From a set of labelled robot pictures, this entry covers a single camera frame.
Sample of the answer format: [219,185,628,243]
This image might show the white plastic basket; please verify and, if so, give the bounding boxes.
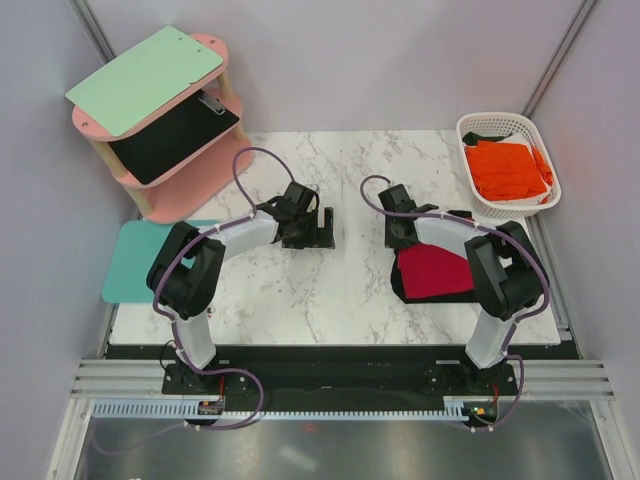
[456,112,561,219]

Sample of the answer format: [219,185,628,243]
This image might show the pink three-tier shelf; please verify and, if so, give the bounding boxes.
[65,26,252,224]

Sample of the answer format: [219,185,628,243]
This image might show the dark green garment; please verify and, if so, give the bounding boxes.
[462,132,506,147]

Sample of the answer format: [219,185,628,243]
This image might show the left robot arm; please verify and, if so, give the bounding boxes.
[146,181,335,393]

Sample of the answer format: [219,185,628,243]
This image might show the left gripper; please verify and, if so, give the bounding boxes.
[283,207,334,250]

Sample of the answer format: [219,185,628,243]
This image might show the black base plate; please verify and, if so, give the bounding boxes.
[162,346,517,413]

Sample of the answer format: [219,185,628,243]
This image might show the aluminium rail frame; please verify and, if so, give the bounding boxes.
[72,360,614,401]

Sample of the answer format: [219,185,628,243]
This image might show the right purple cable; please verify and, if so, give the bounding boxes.
[359,174,552,434]

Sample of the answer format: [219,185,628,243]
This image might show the mint green board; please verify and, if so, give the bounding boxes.
[65,26,228,141]

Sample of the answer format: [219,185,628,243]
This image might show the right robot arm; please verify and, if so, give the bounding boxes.
[374,184,551,394]

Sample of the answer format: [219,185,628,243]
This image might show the black clipboard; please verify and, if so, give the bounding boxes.
[109,90,240,185]

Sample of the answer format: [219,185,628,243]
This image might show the teal cutting board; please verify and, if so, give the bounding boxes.
[102,220,226,309]

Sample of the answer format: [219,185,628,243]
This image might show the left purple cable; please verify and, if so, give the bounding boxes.
[89,147,296,454]

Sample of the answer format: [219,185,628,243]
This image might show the orange folded t shirt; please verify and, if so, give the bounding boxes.
[464,140,555,203]

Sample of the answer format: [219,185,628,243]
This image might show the white cable duct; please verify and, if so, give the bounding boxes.
[92,399,470,421]

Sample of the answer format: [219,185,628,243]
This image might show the black t shirt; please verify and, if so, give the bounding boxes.
[389,209,481,305]

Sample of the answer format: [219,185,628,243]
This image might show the red t shirt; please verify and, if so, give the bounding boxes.
[397,243,476,300]

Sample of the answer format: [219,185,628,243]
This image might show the purple cable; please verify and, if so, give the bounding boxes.
[89,147,296,454]
[359,174,552,434]

